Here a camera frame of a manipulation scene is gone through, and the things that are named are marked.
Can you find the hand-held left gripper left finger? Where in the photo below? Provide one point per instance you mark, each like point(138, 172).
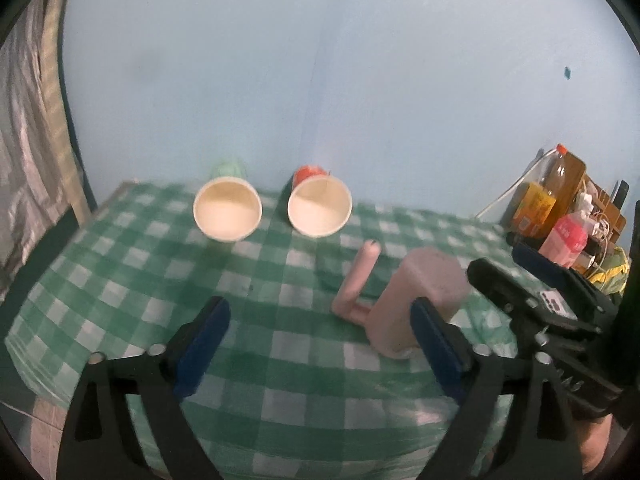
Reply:
point(202, 345)

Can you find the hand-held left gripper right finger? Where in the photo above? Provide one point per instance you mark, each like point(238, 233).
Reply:
point(436, 345)

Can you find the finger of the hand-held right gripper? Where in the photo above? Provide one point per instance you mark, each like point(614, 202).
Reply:
point(505, 290)
point(537, 265)

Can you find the person's right forearm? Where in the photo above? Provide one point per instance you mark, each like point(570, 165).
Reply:
point(592, 442)

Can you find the green paper cup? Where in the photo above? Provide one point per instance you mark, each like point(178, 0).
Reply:
point(227, 210)

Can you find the red paper cup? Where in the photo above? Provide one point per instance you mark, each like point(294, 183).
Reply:
point(320, 207)

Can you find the pink plastic bottle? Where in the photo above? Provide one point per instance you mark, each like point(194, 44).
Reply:
point(565, 240)

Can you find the amber bottle with yellow label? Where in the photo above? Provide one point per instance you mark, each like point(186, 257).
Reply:
point(537, 205)

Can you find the white power adapter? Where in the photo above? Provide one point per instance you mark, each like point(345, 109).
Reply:
point(590, 212)

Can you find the yellow green cloth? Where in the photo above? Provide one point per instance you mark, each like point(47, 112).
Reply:
point(612, 270)

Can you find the wooden rack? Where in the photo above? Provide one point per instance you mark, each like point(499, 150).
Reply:
point(580, 175)

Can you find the green checked tablecloth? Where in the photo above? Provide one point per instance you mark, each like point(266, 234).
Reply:
point(280, 410)

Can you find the grey patterned curtain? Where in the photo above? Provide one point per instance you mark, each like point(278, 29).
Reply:
point(30, 160)

